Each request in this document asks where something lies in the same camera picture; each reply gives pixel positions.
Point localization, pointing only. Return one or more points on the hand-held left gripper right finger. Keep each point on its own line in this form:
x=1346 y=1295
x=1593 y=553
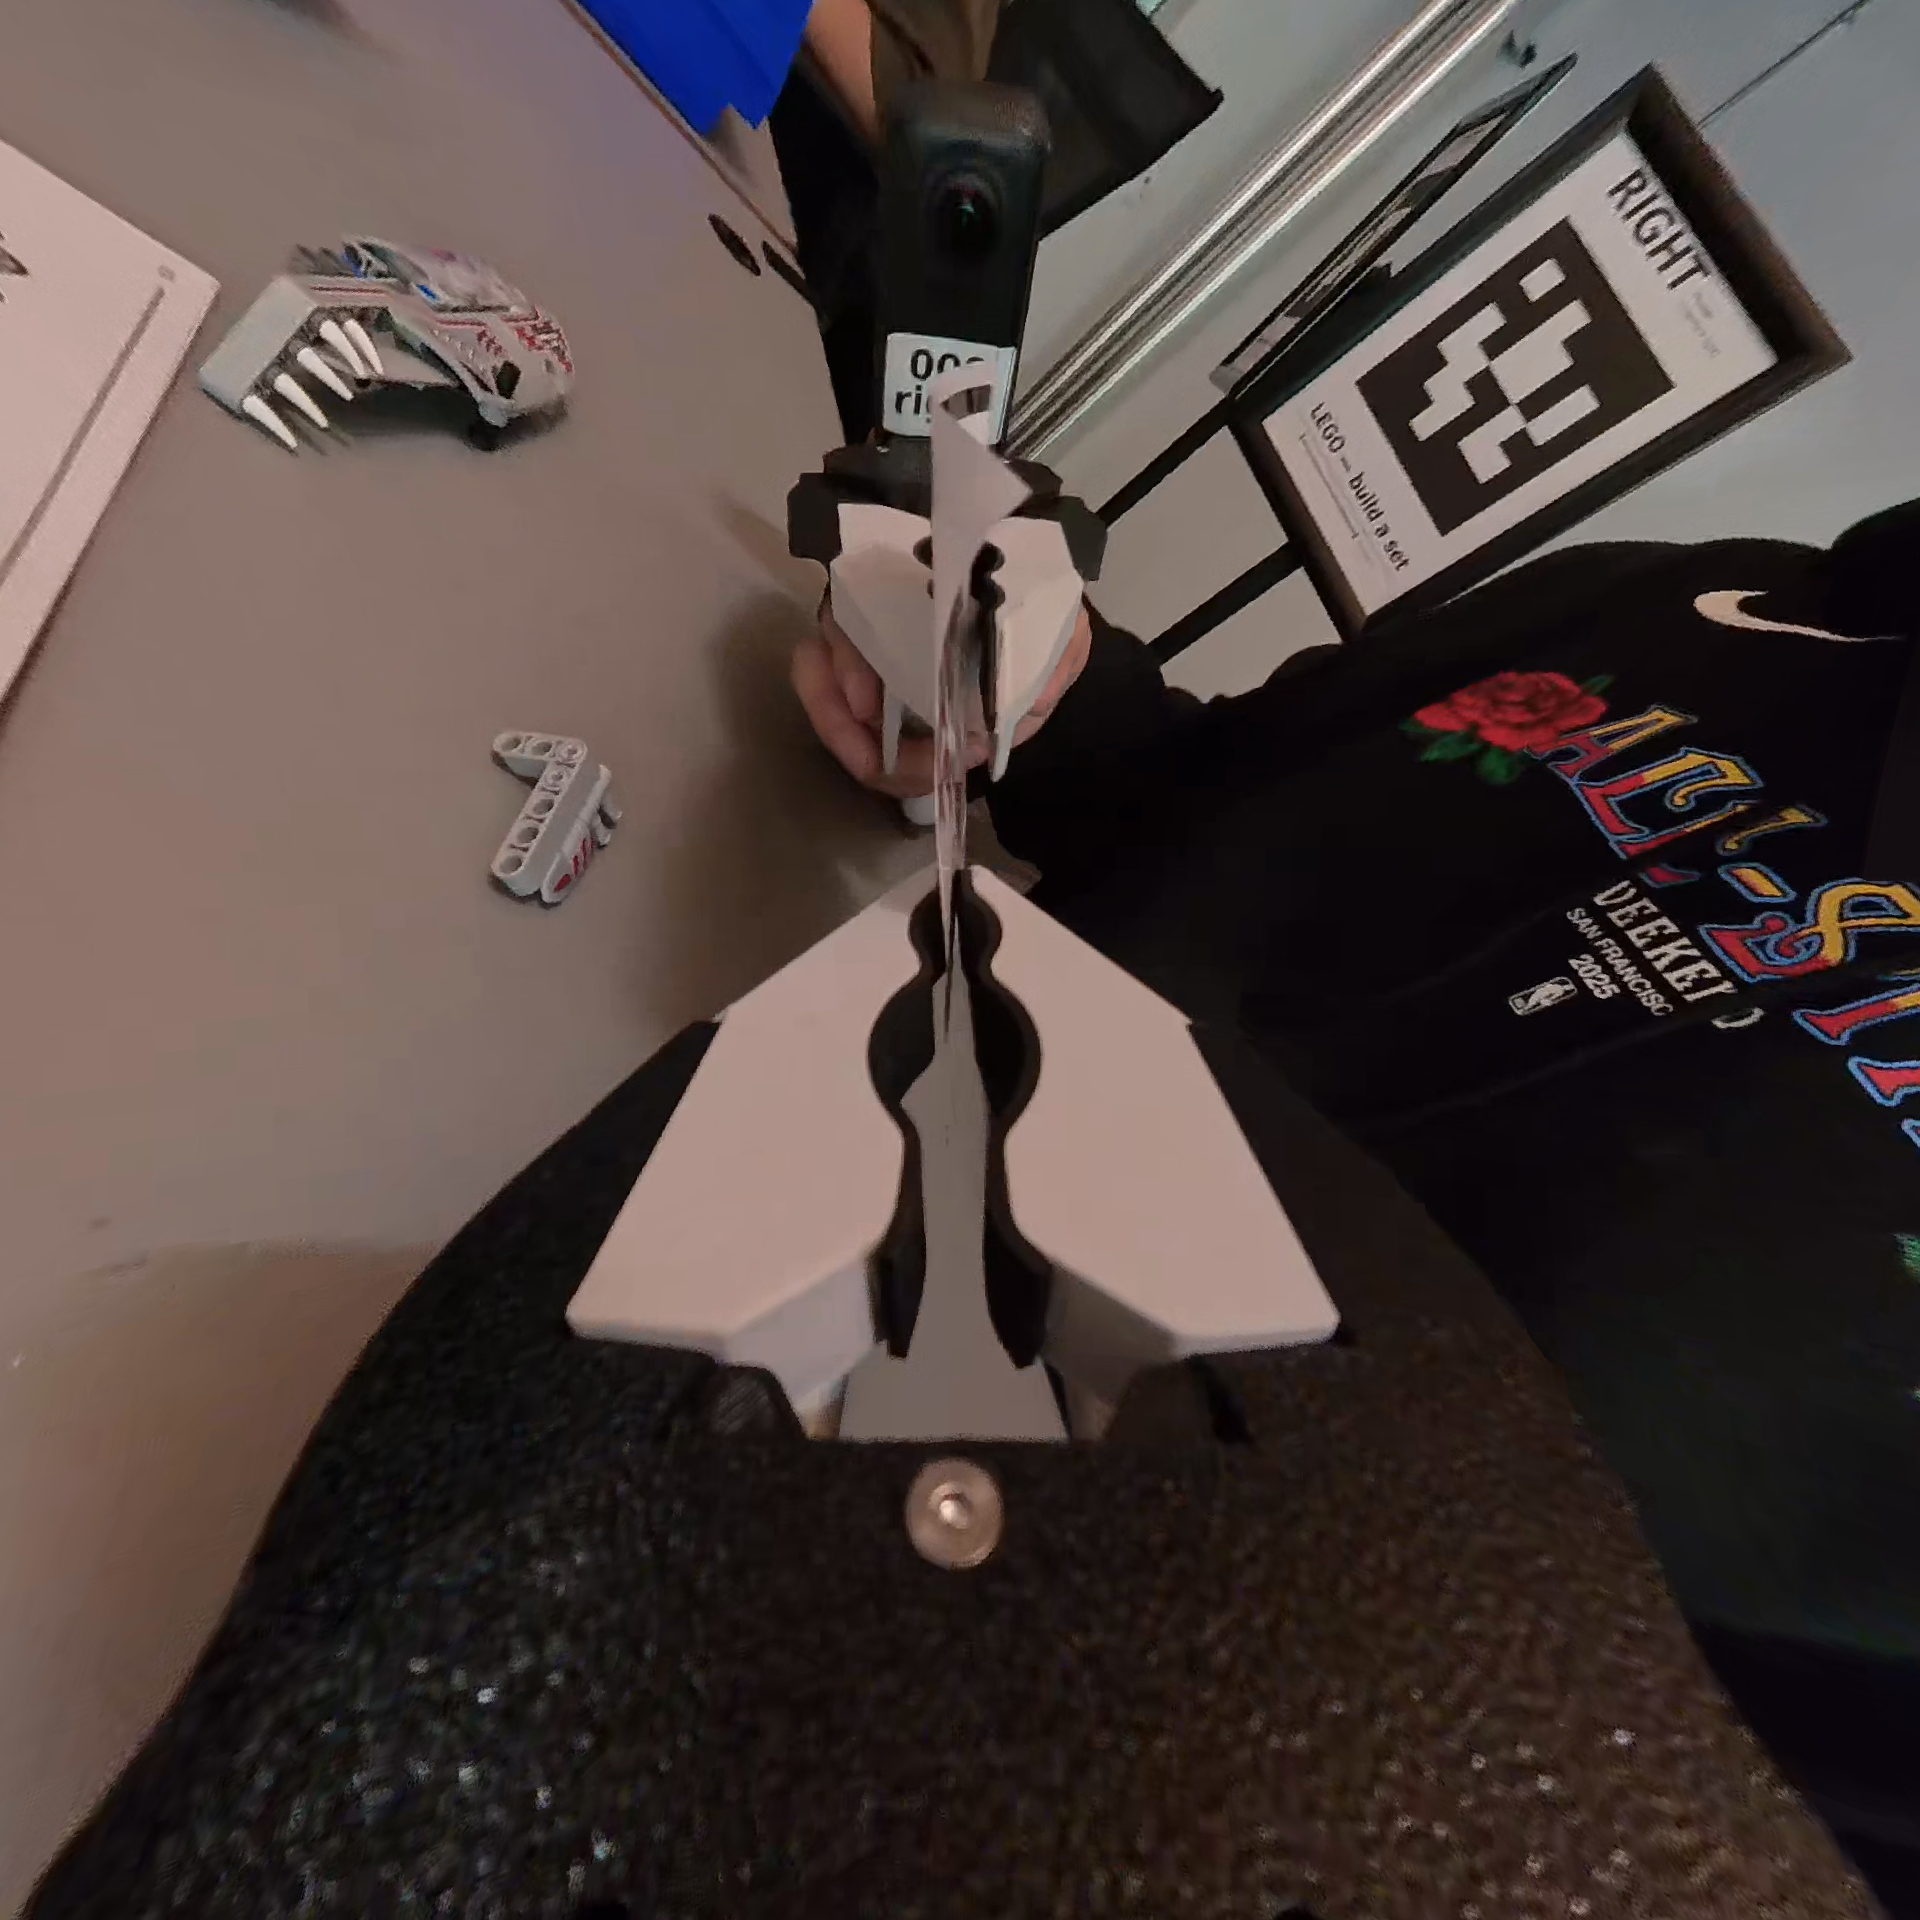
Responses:
x=1171 y=1202

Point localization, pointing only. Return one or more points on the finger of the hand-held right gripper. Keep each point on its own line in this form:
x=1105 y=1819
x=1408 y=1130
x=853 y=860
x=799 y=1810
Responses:
x=1043 y=600
x=879 y=583

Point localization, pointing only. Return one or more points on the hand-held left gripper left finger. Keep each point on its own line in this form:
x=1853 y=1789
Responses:
x=736 y=1202

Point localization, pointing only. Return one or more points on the sticker sheet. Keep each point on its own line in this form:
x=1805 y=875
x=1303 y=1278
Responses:
x=961 y=482

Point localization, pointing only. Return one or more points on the grey angled brick beam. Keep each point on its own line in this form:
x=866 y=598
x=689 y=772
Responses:
x=532 y=809

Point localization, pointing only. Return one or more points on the person's right forearm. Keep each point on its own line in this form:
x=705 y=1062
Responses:
x=1142 y=782

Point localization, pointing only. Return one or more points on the person's right hand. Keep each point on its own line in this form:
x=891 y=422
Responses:
x=842 y=703

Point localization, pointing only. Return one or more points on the blue storage bin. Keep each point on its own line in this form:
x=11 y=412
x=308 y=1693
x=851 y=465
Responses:
x=689 y=45

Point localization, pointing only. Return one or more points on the grey toothed dinosaur head model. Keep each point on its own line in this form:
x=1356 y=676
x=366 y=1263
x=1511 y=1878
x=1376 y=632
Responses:
x=451 y=323

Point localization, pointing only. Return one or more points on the black framed tag sign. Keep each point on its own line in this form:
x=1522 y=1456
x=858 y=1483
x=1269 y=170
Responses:
x=1501 y=360

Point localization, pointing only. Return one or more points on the open instruction booklet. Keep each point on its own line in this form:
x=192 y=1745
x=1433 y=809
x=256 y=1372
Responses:
x=76 y=376

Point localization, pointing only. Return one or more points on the shiny metal rail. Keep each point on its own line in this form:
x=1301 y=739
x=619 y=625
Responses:
x=1275 y=196

